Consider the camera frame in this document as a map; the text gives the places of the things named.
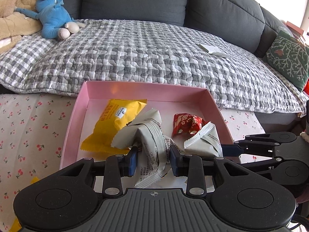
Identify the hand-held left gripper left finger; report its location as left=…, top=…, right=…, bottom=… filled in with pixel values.
left=58, top=149, right=139, bottom=199

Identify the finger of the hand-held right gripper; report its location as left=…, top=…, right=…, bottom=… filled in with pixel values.
left=238, top=157, right=284, bottom=178
left=221, top=132, right=298, bottom=159

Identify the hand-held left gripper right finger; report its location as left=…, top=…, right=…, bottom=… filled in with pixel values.
left=170, top=146, right=256, bottom=198

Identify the small grey striped snack packet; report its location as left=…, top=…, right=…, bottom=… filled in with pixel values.
left=183, top=121, right=224, bottom=157

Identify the large grey striped snack packet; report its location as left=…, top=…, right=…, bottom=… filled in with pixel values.
left=111, top=108, right=186, bottom=189

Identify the pink cardboard box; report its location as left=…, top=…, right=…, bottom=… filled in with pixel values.
left=59, top=80, right=234, bottom=172

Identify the red snack packet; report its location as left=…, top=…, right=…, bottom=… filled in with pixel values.
left=172, top=113, right=208, bottom=136

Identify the yellow snack packet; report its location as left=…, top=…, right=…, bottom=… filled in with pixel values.
left=80, top=99, right=148, bottom=155

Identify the yellow flat packet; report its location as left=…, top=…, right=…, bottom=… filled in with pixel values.
left=10, top=176, right=40, bottom=232

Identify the white paper slip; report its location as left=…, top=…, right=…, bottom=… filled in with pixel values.
left=199, top=43, right=228, bottom=57

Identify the green cushion white branch print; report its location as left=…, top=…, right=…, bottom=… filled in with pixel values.
left=263, top=30, right=309, bottom=92

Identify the grey checked quilt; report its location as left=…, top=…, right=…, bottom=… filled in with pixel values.
left=0, top=19, right=309, bottom=116

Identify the stack of books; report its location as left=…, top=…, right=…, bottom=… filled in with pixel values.
left=280, top=19, right=309, bottom=44

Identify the dark grey sofa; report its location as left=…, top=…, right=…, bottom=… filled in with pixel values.
left=80, top=0, right=290, bottom=58

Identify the blue plush toy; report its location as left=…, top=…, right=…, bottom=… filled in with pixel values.
left=14, top=0, right=86, bottom=40

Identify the beige fleece blanket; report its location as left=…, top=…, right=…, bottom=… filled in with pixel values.
left=0, top=0, right=44, bottom=54

